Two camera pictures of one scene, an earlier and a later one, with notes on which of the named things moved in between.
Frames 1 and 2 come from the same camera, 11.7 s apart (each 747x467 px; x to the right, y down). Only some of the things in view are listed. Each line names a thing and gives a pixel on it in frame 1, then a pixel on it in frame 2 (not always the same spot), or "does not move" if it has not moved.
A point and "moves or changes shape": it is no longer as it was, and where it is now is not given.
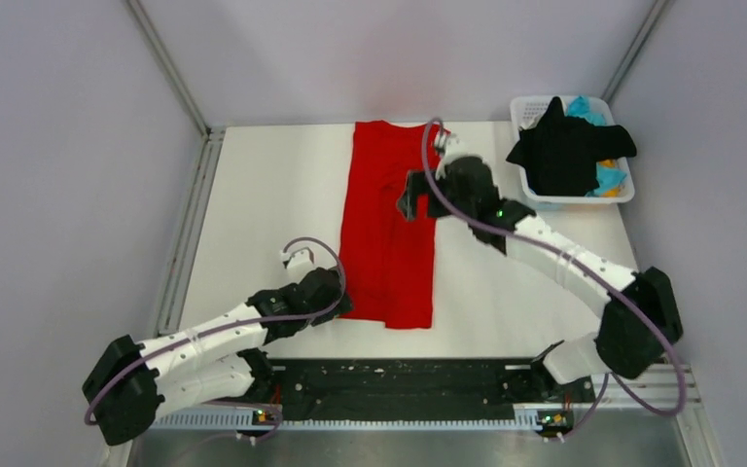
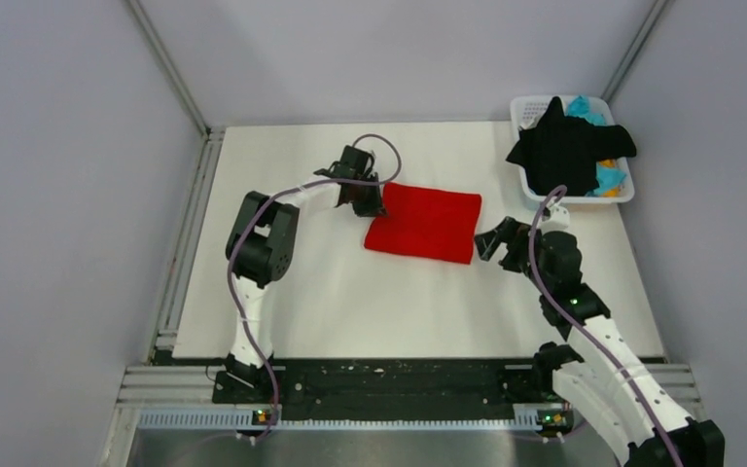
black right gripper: (409, 202) -> (515, 234)
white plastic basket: (527, 110) does not move
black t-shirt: (562, 152) does not move
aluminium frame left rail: (191, 232) does not move
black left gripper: (343, 307) -> (373, 207)
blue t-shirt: (609, 178) does not move
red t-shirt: (390, 265) moves or changes shape
